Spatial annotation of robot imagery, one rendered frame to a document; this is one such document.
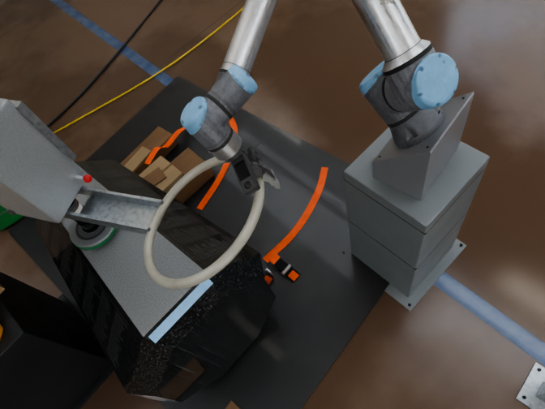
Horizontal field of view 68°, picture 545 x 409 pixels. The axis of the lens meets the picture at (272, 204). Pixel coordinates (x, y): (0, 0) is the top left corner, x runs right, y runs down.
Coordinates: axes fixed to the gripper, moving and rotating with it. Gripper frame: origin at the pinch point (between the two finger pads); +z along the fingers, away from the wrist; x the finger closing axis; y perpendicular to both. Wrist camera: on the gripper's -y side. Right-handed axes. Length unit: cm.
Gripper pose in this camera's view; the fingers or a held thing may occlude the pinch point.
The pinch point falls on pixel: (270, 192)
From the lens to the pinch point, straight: 127.2
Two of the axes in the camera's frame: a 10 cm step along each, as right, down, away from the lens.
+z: 5.5, 5.2, 6.6
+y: -1.5, -7.1, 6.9
